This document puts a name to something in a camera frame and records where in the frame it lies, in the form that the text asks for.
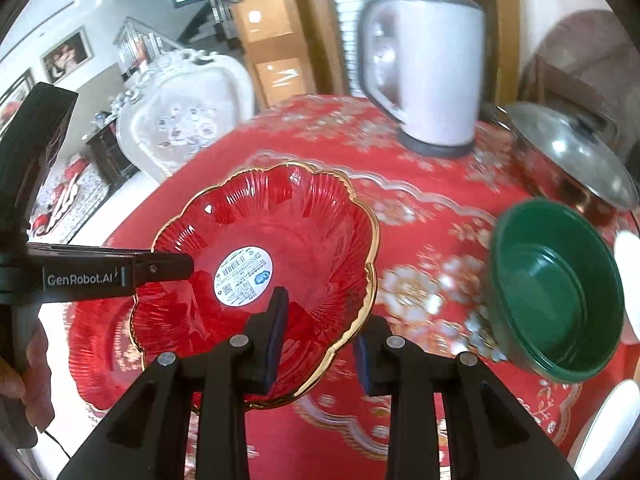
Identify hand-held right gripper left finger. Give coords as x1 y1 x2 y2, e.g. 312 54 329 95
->
57 286 291 480

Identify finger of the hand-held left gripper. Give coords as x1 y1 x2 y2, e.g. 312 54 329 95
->
26 242 195 307

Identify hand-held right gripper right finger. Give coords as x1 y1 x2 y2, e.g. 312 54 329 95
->
351 316 581 480

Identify red glass bowl gold rim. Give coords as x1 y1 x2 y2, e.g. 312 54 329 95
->
129 160 381 411

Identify green bowl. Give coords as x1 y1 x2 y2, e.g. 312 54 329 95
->
484 197 627 383

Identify person's left hand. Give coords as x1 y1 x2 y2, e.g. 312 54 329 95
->
0 330 56 431

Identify floral red white sofa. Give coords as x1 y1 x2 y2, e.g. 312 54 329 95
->
27 155 111 241

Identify framed red flower picture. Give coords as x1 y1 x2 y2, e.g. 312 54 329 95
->
0 69 36 136

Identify dark wooden cabinet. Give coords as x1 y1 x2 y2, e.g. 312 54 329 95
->
85 120 141 188

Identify red glass plate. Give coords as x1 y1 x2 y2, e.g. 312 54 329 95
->
66 297 148 413

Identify framed portrait picture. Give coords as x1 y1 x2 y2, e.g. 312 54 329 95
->
40 27 93 85

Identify red floral tablecloth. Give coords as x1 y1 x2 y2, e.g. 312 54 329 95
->
66 94 640 480

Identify white ornate chair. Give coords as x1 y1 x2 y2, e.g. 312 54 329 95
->
107 49 256 185

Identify copper steel pot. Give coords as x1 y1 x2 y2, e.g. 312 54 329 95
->
507 140 608 221

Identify white electric kettle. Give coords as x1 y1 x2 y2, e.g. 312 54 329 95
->
356 0 487 158

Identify white window blinds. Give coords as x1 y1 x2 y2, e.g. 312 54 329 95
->
325 0 381 96

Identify brown upholstered chair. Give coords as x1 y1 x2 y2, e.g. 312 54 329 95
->
520 10 640 156

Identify black cable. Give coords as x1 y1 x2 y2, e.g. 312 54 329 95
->
39 427 72 461

